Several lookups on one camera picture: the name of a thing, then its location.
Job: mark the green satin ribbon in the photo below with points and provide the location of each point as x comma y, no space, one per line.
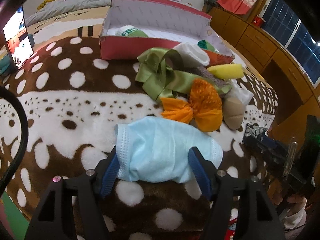
160,80

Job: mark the person's right forearm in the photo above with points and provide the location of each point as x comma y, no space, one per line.
295,217

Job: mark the red cardboard shoe box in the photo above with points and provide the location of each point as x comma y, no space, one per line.
120,47

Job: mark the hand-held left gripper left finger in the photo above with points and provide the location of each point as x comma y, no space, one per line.
108,177

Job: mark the blue face mask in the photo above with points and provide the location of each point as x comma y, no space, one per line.
162,150

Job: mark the green and white sock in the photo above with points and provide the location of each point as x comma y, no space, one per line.
130,32

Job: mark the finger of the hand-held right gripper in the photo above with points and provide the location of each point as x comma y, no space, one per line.
271,145
255,132

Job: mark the tan sheep print blanket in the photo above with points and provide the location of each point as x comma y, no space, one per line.
62,25

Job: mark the clear plastic package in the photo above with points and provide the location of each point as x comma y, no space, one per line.
241,92

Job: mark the white towel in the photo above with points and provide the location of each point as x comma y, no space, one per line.
192,53

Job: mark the beige round makeup sponge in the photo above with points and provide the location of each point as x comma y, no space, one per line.
233,113

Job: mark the brown white spotted blanket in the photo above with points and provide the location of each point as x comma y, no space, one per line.
75,130

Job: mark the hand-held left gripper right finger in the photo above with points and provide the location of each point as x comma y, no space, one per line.
200,175

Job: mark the wooden drawer cabinet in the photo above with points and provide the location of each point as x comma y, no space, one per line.
250,35

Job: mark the grey duvet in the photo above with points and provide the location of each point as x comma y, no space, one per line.
75,2

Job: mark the metal spring clip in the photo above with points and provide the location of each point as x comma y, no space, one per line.
290,160

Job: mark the red container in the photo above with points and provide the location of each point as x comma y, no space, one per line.
258,20

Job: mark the window with dark panes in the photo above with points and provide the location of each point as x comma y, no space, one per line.
287,22

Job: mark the smartphone with lit screen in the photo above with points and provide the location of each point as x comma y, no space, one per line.
17,37

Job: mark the yellow knit cloth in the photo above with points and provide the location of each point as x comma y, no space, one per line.
48,1

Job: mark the yellow sponge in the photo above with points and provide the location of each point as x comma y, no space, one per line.
227,71

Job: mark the pile of dark clothes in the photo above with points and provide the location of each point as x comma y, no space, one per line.
211,1

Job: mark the green pouch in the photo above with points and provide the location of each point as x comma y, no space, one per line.
205,45

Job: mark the grey purple knit cloth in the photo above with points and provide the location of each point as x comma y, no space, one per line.
212,76

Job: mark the person's right hand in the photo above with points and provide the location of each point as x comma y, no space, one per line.
275,192

